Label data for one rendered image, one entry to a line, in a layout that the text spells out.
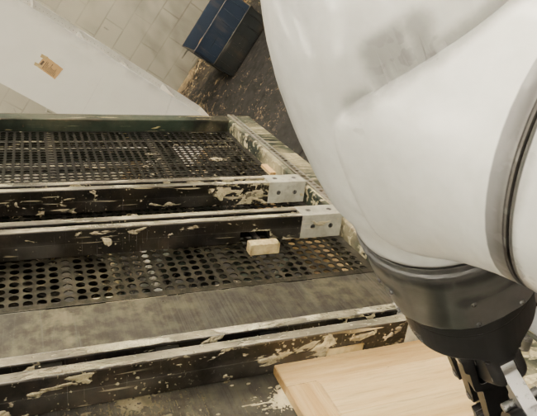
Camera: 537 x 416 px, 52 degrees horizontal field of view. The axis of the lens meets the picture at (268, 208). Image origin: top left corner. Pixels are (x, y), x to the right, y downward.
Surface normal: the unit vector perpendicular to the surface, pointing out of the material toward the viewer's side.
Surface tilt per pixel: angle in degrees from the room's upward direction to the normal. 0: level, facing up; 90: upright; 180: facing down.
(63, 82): 90
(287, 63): 52
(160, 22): 90
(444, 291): 78
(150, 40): 90
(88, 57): 90
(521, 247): 58
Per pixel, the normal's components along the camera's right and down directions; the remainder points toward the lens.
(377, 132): -0.62, 0.47
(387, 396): 0.11, -0.91
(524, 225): -0.81, 0.46
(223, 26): 0.40, 0.36
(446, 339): -0.43, 0.72
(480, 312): 0.27, 0.56
